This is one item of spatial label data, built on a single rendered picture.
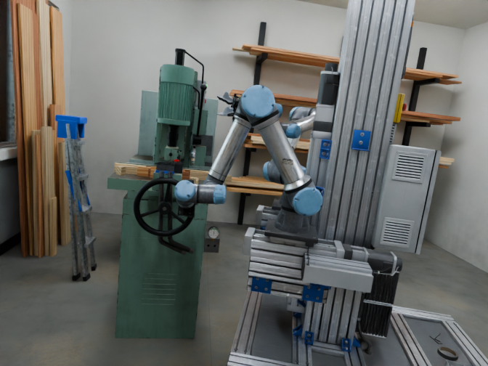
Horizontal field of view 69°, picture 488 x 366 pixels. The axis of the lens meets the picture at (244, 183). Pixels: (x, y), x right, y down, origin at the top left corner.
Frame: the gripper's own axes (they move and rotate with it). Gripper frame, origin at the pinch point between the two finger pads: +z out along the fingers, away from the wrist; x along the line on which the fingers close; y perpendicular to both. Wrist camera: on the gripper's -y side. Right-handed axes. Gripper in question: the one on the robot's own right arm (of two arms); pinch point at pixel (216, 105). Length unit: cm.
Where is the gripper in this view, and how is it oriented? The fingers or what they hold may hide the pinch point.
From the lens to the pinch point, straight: 194.4
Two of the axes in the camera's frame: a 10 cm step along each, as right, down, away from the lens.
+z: -9.8, -0.9, -1.8
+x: 0.4, 7.7, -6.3
